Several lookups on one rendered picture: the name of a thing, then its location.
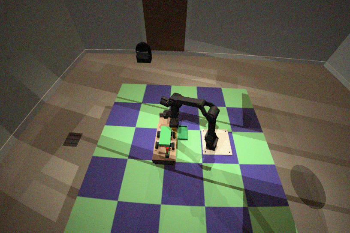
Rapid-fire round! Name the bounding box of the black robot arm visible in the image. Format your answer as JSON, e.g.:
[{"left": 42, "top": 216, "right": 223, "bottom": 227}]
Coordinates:
[{"left": 160, "top": 93, "right": 220, "bottom": 151}]

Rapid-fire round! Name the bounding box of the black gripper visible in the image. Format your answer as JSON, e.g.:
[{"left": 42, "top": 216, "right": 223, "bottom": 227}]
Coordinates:
[{"left": 169, "top": 111, "right": 179, "bottom": 128}]

